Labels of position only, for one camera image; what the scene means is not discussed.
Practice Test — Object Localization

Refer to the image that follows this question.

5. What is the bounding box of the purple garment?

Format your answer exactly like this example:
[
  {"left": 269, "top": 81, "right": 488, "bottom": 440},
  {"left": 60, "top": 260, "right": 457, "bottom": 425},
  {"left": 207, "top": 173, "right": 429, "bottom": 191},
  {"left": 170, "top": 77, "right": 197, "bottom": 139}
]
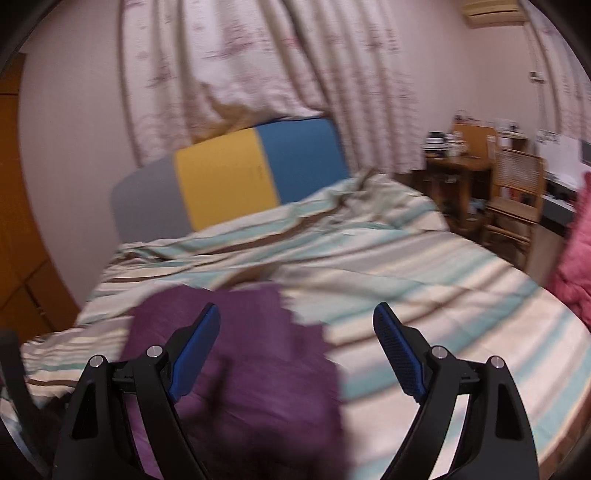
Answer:
[{"left": 122, "top": 282, "right": 347, "bottom": 480}]

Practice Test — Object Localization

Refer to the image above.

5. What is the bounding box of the dark metal frame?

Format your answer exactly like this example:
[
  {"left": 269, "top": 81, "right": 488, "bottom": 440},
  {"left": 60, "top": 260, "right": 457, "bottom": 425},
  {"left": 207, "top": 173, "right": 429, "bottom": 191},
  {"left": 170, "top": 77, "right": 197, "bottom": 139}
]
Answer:
[{"left": 0, "top": 328, "right": 49, "bottom": 478}]

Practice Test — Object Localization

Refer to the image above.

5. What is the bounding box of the grey yellow blue headboard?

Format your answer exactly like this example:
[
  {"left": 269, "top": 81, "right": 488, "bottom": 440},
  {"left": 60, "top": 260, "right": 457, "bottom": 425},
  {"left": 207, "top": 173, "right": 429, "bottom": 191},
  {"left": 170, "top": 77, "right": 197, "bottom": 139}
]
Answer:
[{"left": 110, "top": 117, "right": 350, "bottom": 243}]

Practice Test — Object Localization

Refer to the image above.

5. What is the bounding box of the wall air conditioner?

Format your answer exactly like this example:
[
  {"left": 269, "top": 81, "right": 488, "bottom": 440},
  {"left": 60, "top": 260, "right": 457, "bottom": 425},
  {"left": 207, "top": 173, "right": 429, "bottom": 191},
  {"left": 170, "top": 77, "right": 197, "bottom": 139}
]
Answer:
[{"left": 462, "top": 0, "right": 527, "bottom": 26}]

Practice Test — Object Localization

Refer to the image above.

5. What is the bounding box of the floral white curtain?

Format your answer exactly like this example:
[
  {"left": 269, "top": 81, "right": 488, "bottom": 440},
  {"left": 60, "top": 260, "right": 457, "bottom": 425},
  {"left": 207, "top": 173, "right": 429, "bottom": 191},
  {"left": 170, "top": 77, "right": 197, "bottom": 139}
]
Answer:
[
  {"left": 117, "top": 0, "right": 428, "bottom": 174},
  {"left": 526, "top": 0, "right": 591, "bottom": 139}
]

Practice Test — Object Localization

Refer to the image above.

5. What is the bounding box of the wooden desk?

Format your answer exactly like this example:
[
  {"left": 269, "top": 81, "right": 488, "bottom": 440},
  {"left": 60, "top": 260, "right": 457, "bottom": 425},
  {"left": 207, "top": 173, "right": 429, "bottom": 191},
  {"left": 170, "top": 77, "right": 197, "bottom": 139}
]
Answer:
[{"left": 425, "top": 154, "right": 492, "bottom": 232}]

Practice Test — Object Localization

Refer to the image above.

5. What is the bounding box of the white box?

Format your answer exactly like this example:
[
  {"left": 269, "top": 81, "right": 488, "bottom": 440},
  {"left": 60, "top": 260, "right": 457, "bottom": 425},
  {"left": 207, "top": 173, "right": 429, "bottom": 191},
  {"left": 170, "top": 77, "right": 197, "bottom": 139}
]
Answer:
[{"left": 536, "top": 131, "right": 583, "bottom": 181}]

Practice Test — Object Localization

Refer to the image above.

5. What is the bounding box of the grey cabinet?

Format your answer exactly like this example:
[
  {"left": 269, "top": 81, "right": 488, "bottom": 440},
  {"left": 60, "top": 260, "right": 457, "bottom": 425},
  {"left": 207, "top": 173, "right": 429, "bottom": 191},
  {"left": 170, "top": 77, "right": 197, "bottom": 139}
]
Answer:
[{"left": 540, "top": 178, "right": 578, "bottom": 236}]

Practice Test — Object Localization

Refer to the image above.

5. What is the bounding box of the striped bed sheet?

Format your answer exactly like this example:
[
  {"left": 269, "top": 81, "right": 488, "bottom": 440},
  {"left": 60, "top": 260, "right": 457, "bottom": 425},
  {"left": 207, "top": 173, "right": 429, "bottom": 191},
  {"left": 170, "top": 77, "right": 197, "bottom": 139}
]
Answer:
[{"left": 0, "top": 173, "right": 591, "bottom": 480}]

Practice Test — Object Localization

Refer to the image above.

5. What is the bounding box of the wooden chair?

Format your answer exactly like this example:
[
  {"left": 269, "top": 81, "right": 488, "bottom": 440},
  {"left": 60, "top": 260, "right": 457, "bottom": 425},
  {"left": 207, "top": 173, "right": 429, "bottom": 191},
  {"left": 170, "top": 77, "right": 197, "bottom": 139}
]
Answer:
[{"left": 480, "top": 148, "right": 546, "bottom": 271}]

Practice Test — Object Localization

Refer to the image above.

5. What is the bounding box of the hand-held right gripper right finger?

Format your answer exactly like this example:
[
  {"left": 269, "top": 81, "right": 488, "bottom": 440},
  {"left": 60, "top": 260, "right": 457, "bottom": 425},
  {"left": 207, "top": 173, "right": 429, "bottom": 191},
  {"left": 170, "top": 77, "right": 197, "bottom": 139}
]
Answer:
[{"left": 373, "top": 302, "right": 541, "bottom": 480}]

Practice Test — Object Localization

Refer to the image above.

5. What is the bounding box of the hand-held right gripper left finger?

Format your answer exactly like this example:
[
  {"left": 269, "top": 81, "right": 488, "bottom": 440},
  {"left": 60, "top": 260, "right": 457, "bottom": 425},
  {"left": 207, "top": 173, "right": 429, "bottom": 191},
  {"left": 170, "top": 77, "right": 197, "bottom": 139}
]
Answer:
[{"left": 53, "top": 302, "right": 222, "bottom": 480}]

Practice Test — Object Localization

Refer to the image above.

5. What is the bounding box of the pink cloth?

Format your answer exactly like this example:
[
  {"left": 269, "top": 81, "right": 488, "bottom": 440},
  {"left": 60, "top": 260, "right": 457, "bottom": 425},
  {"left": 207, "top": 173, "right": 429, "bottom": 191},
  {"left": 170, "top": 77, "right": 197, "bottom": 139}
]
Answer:
[{"left": 549, "top": 171, "right": 591, "bottom": 328}]

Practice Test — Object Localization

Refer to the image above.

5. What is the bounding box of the orange wooden wardrobe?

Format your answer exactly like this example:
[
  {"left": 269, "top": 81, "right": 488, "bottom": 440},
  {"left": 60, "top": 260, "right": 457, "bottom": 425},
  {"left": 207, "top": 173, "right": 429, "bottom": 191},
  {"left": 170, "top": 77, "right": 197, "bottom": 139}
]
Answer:
[{"left": 0, "top": 53, "right": 79, "bottom": 337}]

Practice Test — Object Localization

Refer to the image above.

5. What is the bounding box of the wooden board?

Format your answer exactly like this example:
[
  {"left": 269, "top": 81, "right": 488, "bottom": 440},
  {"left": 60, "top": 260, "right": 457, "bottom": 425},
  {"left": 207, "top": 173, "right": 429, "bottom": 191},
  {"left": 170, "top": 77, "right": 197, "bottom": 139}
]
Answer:
[{"left": 452, "top": 122, "right": 497, "bottom": 160}]

